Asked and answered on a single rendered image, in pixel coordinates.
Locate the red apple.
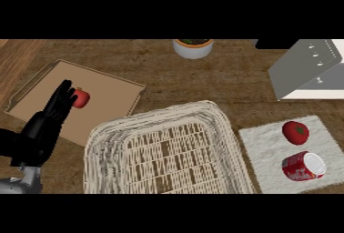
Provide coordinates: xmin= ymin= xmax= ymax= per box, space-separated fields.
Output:
xmin=71 ymin=87 xmax=92 ymax=109

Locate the grey and white appliance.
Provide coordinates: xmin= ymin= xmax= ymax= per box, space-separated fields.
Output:
xmin=268 ymin=38 xmax=344 ymax=101

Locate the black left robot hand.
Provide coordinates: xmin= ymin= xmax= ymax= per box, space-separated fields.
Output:
xmin=0 ymin=79 xmax=80 ymax=168

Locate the red tomato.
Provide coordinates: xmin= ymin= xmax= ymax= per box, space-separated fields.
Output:
xmin=281 ymin=120 xmax=310 ymax=146

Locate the white plant pot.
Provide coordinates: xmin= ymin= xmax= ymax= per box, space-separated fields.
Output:
xmin=172 ymin=38 xmax=216 ymax=60

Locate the white wicker basket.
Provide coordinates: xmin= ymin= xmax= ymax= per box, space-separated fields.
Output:
xmin=83 ymin=100 xmax=257 ymax=195

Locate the black appliance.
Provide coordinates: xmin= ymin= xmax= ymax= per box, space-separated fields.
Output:
xmin=254 ymin=38 xmax=300 ymax=50

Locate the white fluffy placemat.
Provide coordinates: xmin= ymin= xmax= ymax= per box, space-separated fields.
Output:
xmin=237 ymin=115 xmax=344 ymax=195

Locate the brown wooden tray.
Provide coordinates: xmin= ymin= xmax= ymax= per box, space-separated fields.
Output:
xmin=5 ymin=59 xmax=148 ymax=147

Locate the red can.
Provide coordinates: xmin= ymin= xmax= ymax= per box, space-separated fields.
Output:
xmin=281 ymin=150 xmax=328 ymax=182

